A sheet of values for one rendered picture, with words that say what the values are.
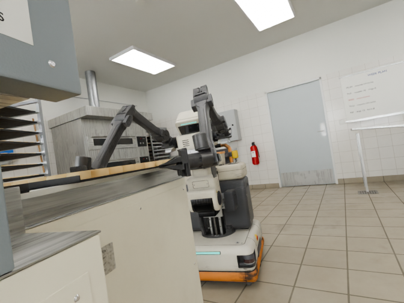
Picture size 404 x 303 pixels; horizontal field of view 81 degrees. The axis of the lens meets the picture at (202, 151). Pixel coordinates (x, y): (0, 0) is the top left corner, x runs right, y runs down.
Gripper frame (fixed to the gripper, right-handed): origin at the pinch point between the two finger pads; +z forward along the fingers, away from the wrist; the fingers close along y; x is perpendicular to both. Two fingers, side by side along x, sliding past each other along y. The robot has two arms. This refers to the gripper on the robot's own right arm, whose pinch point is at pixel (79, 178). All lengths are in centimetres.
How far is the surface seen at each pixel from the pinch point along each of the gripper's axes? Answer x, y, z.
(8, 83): -3, 12, 77
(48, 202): -4, -3, 53
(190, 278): 34, -45, 18
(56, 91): 1, 12, 75
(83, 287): 1, -12, 76
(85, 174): 2.7, 1.2, 48.7
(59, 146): -36, 58, -396
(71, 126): -11, 86, -358
